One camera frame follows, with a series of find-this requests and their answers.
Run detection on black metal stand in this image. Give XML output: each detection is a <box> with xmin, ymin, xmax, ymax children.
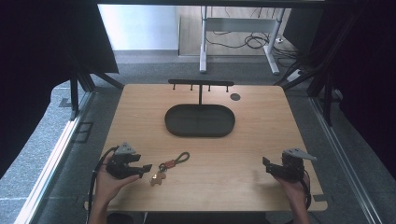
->
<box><xmin>68</xmin><ymin>70</ymin><xmax>125</xmax><ymax>121</ymax></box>
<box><xmin>273</xmin><ymin>8</ymin><xmax>345</xmax><ymax>127</ymax></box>

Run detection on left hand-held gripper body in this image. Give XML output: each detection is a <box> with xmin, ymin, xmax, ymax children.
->
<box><xmin>106</xmin><ymin>142</ymin><xmax>142</xmax><ymax>180</ymax></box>

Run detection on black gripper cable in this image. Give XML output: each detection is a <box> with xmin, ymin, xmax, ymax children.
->
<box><xmin>302</xmin><ymin>169</ymin><xmax>313</xmax><ymax>211</ymax></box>
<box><xmin>86</xmin><ymin>145</ymin><xmax>120</xmax><ymax>224</ymax></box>

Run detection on person's right hand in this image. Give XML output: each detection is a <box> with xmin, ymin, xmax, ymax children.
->
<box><xmin>274</xmin><ymin>172</ymin><xmax>312</xmax><ymax>210</ymax></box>

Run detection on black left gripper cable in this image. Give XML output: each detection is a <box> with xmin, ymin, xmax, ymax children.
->
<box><xmin>86</xmin><ymin>145</ymin><xmax>120</xmax><ymax>224</ymax></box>

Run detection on white metal desk frame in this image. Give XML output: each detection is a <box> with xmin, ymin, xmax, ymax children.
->
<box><xmin>199</xmin><ymin>6</ymin><xmax>286</xmax><ymax>76</ymax></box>

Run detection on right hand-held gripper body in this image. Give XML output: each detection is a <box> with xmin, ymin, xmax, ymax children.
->
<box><xmin>270</xmin><ymin>147</ymin><xmax>318</xmax><ymax>183</ymax></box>

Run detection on black key rack with tray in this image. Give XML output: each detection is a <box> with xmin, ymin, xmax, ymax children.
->
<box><xmin>163</xmin><ymin>78</ymin><xmax>236</xmax><ymax>138</ymax></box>

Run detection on aluminium floor rail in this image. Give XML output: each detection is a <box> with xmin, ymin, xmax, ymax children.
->
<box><xmin>307</xmin><ymin>94</ymin><xmax>385</xmax><ymax>224</ymax></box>
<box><xmin>13</xmin><ymin>91</ymin><xmax>96</xmax><ymax>224</ymax></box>

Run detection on person's left hand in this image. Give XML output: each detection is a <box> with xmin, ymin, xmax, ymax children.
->
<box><xmin>92</xmin><ymin>153</ymin><xmax>142</xmax><ymax>209</ymax></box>

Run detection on white power strip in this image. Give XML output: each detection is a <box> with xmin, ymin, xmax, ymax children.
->
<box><xmin>286</xmin><ymin>69</ymin><xmax>304</xmax><ymax>83</ymax></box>

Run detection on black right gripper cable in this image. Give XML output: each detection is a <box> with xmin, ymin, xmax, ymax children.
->
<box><xmin>302</xmin><ymin>169</ymin><xmax>313</xmax><ymax>211</ymax></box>

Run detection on green cord keychain with charm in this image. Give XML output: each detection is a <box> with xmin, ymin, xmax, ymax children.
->
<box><xmin>148</xmin><ymin>151</ymin><xmax>191</xmax><ymax>188</ymax></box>

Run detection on black curtain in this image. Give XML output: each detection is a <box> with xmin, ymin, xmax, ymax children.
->
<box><xmin>0</xmin><ymin>0</ymin><xmax>120</xmax><ymax>180</ymax></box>
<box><xmin>281</xmin><ymin>0</ymin><xmax>396</xmax><ymax>172</ymax></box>

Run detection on black floor cables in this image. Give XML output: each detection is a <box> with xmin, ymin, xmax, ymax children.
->
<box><xmin>205</xmin><ymin>7</ymin><xmax>301</xmax><ymax>68</ymax></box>

